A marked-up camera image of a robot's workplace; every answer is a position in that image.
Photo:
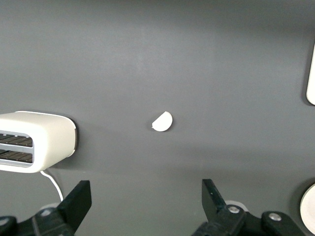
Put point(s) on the cream rectangular rabbit-print tray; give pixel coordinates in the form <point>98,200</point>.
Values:
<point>311,78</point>

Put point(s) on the round cream plate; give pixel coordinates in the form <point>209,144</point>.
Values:
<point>309,209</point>

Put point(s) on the white half-round bun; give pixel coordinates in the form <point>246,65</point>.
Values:
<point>162,122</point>

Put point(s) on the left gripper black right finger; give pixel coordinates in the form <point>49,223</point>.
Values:
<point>216,211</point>

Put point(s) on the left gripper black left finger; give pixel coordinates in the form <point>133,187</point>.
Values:
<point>71,206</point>

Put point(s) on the white two-slot toaster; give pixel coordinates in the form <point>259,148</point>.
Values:
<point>49,137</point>

